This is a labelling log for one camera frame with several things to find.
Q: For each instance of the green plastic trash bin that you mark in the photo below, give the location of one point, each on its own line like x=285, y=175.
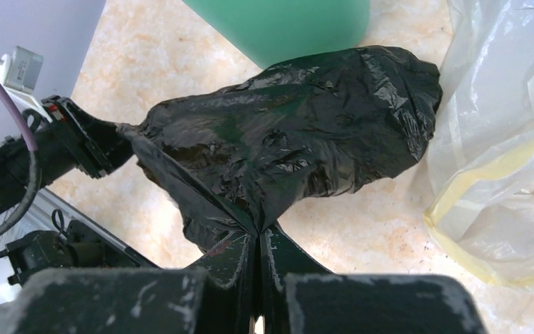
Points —
x=271, y=31

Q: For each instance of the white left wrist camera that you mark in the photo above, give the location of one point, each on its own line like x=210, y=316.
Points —
x=19, y=74

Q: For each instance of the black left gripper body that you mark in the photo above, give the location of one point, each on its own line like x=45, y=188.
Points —
x=53, y=159

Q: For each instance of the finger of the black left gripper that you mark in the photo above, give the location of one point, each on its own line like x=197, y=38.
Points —
x=93, y=144

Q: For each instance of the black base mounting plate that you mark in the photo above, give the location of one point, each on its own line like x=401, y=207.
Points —
x=60, y=236

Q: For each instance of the black trash bag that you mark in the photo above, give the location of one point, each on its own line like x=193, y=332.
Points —
x=316, y=126

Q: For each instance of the translucent white plastic bag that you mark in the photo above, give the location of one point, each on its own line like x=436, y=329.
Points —
x=481, y=160

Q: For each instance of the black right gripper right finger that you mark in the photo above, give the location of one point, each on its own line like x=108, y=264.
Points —
x=301, y=296

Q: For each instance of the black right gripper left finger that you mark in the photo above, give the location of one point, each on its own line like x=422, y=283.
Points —
x=213, y=295

